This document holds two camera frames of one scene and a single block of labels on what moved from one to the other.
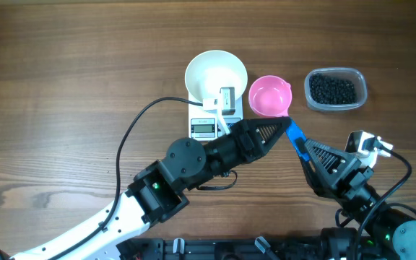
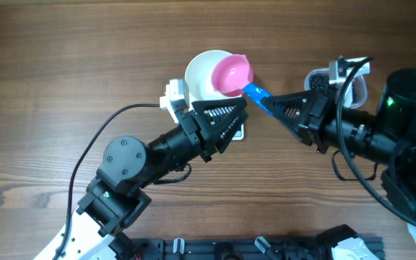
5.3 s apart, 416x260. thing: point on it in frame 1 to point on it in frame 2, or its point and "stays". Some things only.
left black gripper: (250, 140) to (201, 106)
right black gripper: (336, 167) to (306, 129)
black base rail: (227, 248) stays
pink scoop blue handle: (270, 96) to (232, 75)
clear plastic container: (335, 89) stays
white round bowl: (210, 70) stays
